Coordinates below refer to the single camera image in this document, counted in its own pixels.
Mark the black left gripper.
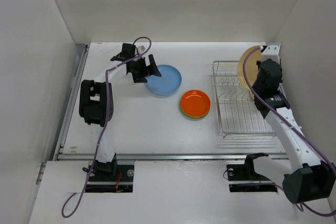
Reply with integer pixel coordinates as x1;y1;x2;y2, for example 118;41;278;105
130;55;161;83

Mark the blue plate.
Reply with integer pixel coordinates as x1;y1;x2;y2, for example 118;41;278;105
146;65;182;96

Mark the orange plate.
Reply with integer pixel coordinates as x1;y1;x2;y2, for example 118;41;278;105
180;90;211;110

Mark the green plate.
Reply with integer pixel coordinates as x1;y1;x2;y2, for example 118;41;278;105
181;108;209;116
184;114;207;119

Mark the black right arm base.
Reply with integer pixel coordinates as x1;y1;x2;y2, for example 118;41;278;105
223;153;278;193

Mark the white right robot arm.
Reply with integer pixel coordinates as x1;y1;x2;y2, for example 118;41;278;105
242;59;335;204

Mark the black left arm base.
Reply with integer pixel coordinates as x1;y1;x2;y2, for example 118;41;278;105
85;157;134;193

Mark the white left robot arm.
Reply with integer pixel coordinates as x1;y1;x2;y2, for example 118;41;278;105
79;43;162;180

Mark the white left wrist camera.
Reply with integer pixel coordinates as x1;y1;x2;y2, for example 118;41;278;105
136;45;146;55

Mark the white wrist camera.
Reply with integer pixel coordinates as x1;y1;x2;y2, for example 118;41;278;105
261;45;280;64
136;45;146;55

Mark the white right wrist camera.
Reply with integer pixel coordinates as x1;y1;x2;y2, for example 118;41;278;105
261;45;280;64

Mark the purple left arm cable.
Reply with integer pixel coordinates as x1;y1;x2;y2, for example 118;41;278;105
60;36;153;218

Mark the chrome wire dish rack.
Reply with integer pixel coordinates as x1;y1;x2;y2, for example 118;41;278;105
212;61;276;138

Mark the aluminium table rail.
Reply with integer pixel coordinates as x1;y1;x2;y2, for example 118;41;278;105
35;44;90;186

